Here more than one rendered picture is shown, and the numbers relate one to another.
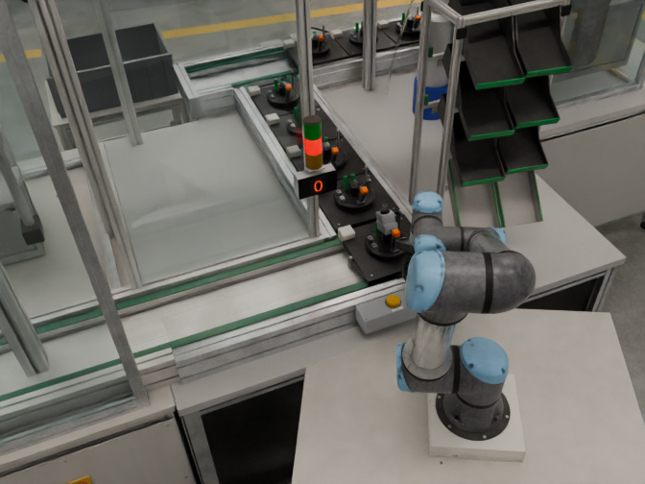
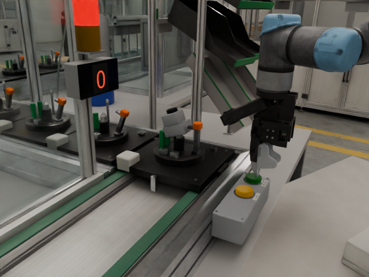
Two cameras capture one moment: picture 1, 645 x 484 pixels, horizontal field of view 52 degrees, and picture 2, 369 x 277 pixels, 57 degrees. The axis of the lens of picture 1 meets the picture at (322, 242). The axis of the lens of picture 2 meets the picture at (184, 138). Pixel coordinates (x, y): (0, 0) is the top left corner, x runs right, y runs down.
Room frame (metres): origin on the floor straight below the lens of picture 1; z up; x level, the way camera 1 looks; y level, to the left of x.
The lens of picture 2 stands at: (0.89, 0.36, 1.35)
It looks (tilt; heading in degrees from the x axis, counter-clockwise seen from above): 21 degrees down; 317
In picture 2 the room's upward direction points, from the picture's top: 2 degrees clockwise
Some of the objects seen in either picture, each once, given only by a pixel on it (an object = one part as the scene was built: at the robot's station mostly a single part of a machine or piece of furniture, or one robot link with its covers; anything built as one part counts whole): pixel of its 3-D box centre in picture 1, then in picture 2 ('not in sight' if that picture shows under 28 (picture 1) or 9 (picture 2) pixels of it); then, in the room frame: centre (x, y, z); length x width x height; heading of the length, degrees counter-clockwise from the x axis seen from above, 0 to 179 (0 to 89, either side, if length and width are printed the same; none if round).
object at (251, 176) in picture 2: not in sight; (253, 179); (1.31, -0.26, 0.96); 0.04 x 0.04 x 0.02
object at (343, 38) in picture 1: (363, 31); not in sight; (2.96, -0.23, 1.01); 0.24 x 0.24 x 0.13; 20
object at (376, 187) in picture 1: (354, 189); (104, 125); (1.76, -0.11, 1.01); 0.24 x 0.24 x 0.13; 20
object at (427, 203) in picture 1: (426, 215); (280, 42); (1.29, -0.27, 1.29); 0.09 x 0.08 x 0.11; 175
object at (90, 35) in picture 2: (313, 157); (88, 38); (1.57, 0.02, 1.28); 0.05 x 0.05 x 0.05
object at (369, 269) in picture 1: (387, 248); (178, 159); (1.52, -0.20, 0.96); 0.24 x 0.24 x 0.02; 20
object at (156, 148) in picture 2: (387, 243); (178, 152); (1.52, -0.20, 0.98); 0.14 x 0.14 x 0.02
